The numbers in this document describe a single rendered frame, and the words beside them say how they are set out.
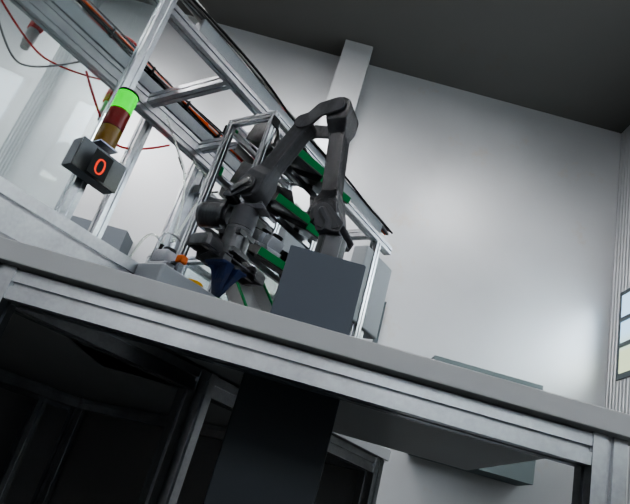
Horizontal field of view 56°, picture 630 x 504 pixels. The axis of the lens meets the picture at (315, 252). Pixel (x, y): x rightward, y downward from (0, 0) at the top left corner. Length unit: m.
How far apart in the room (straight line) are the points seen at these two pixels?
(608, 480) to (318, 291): 0.51
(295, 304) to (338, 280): 0.09
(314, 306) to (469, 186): 5.26
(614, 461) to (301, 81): 5.95
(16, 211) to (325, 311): 0.51
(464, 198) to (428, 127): 0.88
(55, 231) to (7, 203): 0.08
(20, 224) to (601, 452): 0.86
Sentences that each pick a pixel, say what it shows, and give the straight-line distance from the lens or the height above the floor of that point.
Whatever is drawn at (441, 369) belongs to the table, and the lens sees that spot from 0.78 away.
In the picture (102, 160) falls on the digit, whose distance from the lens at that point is 1.40.
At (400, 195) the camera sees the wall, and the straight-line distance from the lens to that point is 5.94.
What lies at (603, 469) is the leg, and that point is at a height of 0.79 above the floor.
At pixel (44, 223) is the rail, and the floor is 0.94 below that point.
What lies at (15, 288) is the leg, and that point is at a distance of 0.86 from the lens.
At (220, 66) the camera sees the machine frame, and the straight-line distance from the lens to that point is 2.36.
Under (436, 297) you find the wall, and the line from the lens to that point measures 5.60.
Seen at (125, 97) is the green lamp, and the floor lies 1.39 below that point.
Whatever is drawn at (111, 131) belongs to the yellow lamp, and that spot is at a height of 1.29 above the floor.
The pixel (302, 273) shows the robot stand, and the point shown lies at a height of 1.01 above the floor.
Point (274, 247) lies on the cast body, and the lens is 1.53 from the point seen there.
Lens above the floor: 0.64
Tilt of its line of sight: 23 degrees up
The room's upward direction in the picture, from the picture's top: 16 degrees clockwise
